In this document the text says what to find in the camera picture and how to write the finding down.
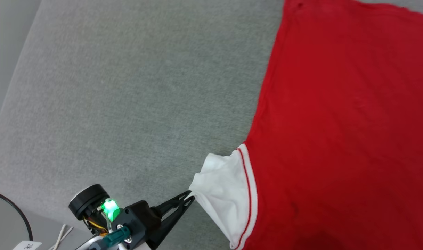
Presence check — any grey fabric sofa cushion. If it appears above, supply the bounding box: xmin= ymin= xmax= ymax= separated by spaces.
xmin=0 ymin=0 xmax=423 ymax=250

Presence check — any teal left camera connector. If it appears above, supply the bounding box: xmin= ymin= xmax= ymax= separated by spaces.
xmin=102 ymin=225 xmax=131 ymax=248

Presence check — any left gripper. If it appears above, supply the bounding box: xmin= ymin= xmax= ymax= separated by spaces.
xmin=68 ymin=184 xmax=195 ymax=249

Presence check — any red shirt with white sleeves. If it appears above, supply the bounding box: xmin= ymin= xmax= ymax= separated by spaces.
xmin=189 ymin=0 xmax=423 ymax=250

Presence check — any thick black curved cable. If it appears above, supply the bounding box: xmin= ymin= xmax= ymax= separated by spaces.
xmin=0 ymin=189 xmax=33 ymax=243

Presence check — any white cable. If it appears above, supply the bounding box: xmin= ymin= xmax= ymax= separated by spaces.
xmin=48 ymin=224 xmax=74 ymax=250

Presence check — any white paper label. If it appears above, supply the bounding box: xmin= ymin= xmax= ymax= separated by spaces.
xmin=13 ymin=240 xmax=42 ymax=250

